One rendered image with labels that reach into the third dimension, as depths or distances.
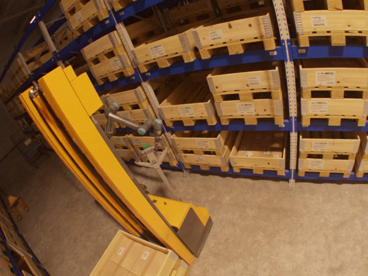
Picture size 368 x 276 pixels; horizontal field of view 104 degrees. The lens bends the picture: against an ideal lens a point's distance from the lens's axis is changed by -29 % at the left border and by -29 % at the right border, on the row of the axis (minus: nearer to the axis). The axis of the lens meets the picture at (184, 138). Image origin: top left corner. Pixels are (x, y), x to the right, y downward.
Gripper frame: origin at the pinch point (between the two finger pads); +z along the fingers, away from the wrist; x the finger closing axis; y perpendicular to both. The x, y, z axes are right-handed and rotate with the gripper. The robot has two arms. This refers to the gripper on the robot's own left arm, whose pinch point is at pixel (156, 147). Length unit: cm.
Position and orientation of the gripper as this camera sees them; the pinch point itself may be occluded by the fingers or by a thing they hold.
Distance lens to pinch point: 240.3
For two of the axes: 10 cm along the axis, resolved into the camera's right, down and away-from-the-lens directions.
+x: -1.7, -2.4, 9.5
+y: 9.8, 0.6, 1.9
